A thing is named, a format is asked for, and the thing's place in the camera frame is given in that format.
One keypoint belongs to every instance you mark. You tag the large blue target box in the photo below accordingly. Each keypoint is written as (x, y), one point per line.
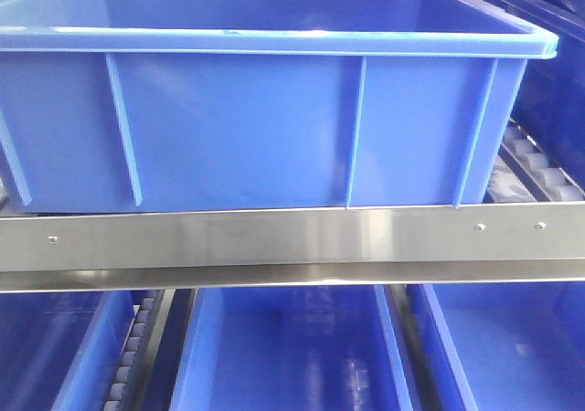
(114, 106)

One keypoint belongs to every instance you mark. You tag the blue bin right of box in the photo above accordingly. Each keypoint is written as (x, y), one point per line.
(550, 104)

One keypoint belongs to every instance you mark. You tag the lower blue bin centre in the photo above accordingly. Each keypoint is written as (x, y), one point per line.
(294, 348)

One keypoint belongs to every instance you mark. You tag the lower steel rack bar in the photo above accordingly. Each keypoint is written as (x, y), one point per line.
(520, 242)

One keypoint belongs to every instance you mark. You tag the lower blue bin right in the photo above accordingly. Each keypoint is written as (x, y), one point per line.
(503, 346)

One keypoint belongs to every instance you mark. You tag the lower blue bin left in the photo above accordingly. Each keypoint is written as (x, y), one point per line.
(59, 350)

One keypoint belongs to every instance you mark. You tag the roller rail right of box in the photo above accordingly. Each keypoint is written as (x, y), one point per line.
(524, 173)

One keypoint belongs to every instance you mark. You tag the lower left roller rail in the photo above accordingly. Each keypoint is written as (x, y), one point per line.
(136, 365)

